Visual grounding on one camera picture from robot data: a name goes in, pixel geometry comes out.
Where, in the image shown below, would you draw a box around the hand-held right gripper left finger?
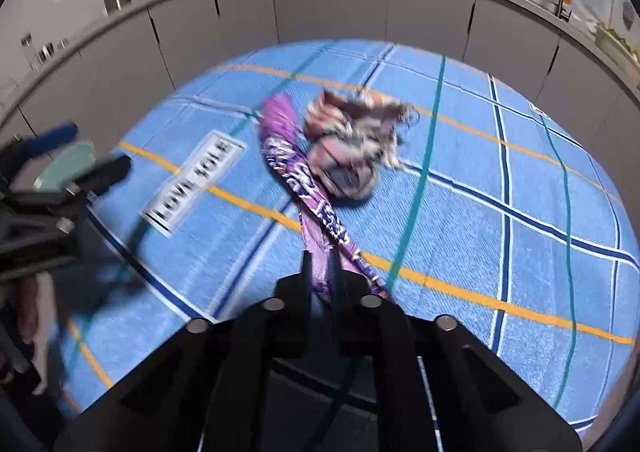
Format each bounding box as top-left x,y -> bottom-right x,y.
52,249 -> 321,452

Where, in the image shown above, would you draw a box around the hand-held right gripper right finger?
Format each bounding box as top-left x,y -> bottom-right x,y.
327,252 -> 583,452

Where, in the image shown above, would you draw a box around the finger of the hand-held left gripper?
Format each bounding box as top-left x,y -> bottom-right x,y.
0,123 -> 79,183
10,154 -> 132,213

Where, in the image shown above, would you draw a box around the teal plastic bin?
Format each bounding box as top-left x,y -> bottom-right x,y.
34,141 -> 97,193

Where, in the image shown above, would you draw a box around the purple snack wrapper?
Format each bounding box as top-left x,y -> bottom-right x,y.
257,94 -> 396,305

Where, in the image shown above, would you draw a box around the person's left hand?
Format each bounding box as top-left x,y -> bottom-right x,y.
17,277 -> 42,340

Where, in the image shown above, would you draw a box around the small metal cups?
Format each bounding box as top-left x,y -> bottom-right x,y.
37,39 -> 68,63

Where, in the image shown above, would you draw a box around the glass bottle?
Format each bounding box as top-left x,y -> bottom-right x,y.
20,32 -> 36,70

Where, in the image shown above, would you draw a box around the blue checked tablecloth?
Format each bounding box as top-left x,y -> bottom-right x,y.
50,39 -> 636,452

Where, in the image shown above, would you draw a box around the crumpled clear plastic bag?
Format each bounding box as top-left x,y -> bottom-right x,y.
302,89 -> 418,200

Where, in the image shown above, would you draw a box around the grey kitchen counter cabinets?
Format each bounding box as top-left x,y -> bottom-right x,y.
0,0 -> 640,143

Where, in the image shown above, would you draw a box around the beige plastic basin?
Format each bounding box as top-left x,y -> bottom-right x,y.
595,26 -> 640,71

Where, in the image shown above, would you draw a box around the green vegetables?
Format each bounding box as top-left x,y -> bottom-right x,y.
605,24 -> 636,45

